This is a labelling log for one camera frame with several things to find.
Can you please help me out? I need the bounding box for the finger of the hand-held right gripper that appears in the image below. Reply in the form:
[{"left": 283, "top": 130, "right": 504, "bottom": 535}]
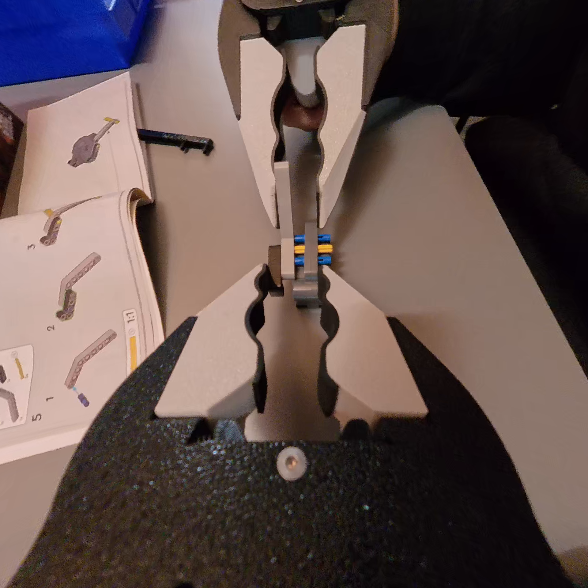
[
  {"left": 316, "top": 24, "right": 367, "bottom": 229},
  {"left": 239, "top": 37, "right": 288, "bottom": 229}
]

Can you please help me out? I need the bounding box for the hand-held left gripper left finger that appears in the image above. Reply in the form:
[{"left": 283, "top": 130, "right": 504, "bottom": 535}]
[{"left": 154, "top": 264, "right": 268, "bottom": 420}]

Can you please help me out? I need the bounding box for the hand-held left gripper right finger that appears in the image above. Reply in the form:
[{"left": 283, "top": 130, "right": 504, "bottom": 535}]
[{"left": 318, "top": 266, "right": 429, "bottom": 419}]

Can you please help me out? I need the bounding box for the grey toy brick assembly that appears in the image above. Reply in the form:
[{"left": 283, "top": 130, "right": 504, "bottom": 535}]
[{"left": 268, "top": 161, "right": 334, "bottom": 309}]

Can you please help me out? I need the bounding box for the person's right hand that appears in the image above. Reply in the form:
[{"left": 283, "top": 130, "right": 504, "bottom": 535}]
[{"left": 281, "top": 94, "right": 323, "bottom": 132}]

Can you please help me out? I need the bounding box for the black toy brick beam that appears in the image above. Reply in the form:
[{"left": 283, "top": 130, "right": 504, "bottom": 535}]
[{"left": 137, "top": 129, "right": 215, "bottom": 156}]

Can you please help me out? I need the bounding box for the person's dark clothing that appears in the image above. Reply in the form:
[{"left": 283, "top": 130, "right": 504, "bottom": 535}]
[{"left": 367, "top": 0, "right": 588, "bottom": 382}]

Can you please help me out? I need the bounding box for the open instruction booklet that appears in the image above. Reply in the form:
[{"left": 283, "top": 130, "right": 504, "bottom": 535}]
[{"left": 0, "top": 71, "right": 165, "bottom": 465}]

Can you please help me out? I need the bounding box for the blue plastic bin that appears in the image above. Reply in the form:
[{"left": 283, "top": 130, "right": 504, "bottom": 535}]
[{"left": 0, "top": 0, "right": 152, "bottom": 88}]

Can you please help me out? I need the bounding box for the black toy car box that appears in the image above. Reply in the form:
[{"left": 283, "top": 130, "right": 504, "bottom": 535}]
[{"left": 0, "top": 102, "right": 24, "bottom": 217}]

